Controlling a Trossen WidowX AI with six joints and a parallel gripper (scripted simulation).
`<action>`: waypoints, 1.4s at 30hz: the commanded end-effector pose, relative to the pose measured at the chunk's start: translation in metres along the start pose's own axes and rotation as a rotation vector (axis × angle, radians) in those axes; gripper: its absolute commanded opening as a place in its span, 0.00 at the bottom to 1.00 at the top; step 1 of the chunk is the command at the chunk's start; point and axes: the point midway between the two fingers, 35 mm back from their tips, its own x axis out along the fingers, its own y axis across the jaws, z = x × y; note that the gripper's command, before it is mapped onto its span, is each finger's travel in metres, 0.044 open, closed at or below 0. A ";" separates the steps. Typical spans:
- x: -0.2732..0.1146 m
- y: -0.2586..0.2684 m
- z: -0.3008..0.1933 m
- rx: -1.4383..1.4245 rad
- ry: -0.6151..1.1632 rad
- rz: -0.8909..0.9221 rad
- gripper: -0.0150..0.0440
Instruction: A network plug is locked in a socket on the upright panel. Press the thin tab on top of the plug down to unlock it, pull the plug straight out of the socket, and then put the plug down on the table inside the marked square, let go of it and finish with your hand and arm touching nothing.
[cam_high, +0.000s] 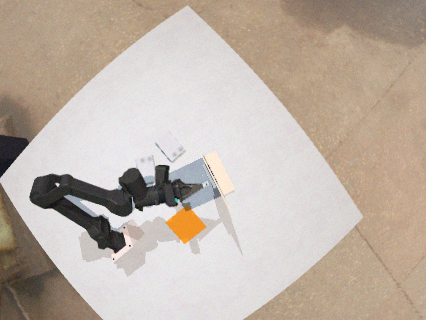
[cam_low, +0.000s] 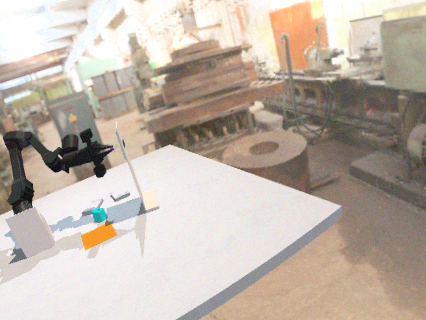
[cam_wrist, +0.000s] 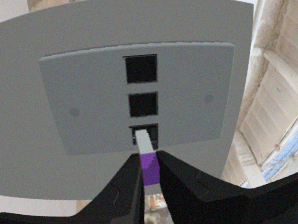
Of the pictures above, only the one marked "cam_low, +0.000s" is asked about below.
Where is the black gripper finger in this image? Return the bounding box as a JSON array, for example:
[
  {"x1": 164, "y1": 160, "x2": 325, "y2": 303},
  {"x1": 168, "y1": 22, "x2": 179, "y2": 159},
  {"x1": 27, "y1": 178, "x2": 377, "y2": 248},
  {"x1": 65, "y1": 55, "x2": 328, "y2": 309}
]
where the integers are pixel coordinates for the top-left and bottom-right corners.
[
  {"x1": 91, "y1": 141, "x2": 113, "y2": 152},
  {"x1": 96, "y1": 148, "x2": 115, "y2": 164}
]

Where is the orange square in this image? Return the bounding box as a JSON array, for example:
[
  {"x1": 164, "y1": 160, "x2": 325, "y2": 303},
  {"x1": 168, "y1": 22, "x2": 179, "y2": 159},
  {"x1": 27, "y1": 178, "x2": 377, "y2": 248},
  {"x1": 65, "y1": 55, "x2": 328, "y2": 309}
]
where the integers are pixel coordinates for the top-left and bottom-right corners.
[{"x1": 81, "y1": 222, "x2": 117, "y2": 250}]

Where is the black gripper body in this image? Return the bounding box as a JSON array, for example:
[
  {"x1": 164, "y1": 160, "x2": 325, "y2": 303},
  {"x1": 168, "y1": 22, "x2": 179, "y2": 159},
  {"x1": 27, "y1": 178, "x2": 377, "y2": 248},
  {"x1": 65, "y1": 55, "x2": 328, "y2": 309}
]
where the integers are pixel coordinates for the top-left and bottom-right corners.
[{"x1": 73, "y1": 129, "x2": 107, "y2": 178}]

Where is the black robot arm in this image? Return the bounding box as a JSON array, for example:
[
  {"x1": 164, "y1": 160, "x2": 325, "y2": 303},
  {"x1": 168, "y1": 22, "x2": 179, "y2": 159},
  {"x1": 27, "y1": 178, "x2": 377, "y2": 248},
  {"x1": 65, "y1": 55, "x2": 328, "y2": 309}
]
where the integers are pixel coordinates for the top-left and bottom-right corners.
[{"x1": 3, "y1": 130, "x2": 79, "y2": 215}]

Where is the grey panel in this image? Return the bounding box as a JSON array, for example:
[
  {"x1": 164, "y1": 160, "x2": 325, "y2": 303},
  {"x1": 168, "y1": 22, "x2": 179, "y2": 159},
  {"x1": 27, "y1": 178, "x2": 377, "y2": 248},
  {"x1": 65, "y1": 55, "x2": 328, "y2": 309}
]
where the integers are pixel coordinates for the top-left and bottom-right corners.
[{"x1": 115, "y1": 122, "x2": 160, "y2": 213}]

